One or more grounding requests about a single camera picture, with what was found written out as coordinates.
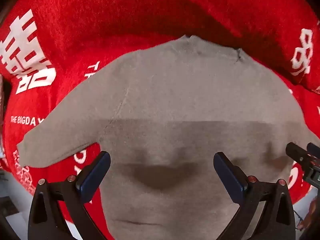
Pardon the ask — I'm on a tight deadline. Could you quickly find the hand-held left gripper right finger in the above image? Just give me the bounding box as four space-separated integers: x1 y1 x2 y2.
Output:
213 151 297 240

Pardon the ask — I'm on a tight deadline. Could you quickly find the grey knit sweater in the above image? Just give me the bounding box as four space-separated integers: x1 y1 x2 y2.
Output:
16 34 320 240

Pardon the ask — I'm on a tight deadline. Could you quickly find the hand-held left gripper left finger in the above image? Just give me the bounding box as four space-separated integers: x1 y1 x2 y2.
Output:
27 151 112 240

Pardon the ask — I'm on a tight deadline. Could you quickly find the red printed sofa cover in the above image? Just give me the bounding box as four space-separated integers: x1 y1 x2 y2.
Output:
0 0 320 240

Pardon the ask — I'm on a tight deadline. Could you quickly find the dark floor mat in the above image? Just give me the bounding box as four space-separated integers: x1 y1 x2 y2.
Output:
0 195 18 217

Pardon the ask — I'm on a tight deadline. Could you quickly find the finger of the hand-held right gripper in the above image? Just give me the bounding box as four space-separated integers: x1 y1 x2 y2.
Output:
307 142 320 158
286 142 313 167

